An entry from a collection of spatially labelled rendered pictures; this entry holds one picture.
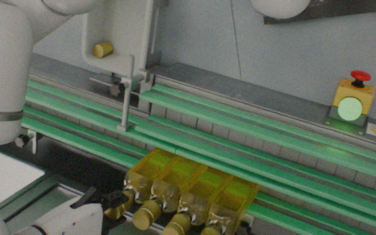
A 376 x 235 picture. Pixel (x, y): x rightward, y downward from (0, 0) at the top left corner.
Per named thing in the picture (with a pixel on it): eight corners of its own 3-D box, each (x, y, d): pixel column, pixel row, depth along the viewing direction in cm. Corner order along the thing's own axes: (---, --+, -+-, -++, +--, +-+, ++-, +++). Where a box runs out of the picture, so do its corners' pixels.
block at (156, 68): (149, 99, 109) (134, 109, 103) (153, 63, 105) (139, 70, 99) (162, 104, 108) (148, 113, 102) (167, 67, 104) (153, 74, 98)
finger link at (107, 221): (97, 248, 77) (125, 231, 82) (99, 233, 76) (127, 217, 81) (85, 238, 79) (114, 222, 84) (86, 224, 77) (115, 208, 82)
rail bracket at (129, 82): (134, 116, 104) (104, 135, 93) (142, 46, 97) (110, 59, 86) (145, 120, 103) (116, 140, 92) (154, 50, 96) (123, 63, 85)
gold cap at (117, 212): (115, 203, 83) (102, 216, 80) (117, 188, 82) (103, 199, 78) (132, 210, 82) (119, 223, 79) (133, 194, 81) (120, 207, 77)
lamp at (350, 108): (335, 113, 91) (334, 118, 88) (342, 93, 89) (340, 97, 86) (358, 120, 89) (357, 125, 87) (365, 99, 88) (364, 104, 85)
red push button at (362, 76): (345, 87, 90) (350, 71, 88) (347, 82, 93) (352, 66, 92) (366, 93, 89) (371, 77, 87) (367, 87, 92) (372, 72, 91)
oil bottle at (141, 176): (166, 155, 105) (117, 199, 86) (169, 133, 102) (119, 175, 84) (188, 163, 103) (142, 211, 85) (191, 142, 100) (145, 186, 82)
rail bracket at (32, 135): (50, 138, 119) (12, 159, 107) (50, 115, 116) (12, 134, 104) (61, 143, 117) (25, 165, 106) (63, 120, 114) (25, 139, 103)
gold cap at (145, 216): (143, 212, 81) (130, 225, 78) (145, 196, 80) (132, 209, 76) (160, 220, 80) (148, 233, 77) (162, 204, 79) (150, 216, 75)
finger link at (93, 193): (63, 231, 70) (86, 232, 74) (86, 186, 70) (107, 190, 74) (58, 227, 70) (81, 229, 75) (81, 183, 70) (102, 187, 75)
